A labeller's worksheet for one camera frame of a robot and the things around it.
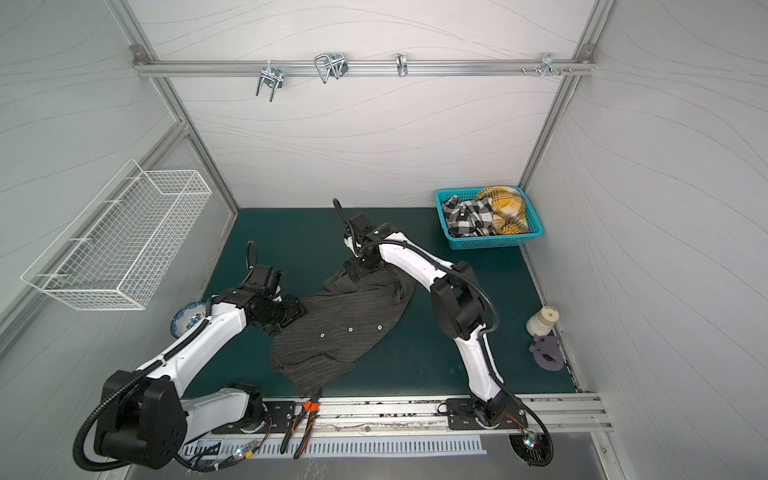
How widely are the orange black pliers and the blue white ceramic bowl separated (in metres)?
0.44

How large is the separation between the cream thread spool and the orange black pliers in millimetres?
630

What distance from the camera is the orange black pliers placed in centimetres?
69

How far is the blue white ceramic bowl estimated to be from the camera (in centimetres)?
87

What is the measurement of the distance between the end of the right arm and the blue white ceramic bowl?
482mm

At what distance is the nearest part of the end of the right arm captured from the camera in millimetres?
678

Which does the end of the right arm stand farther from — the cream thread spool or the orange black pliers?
the cream thread spool
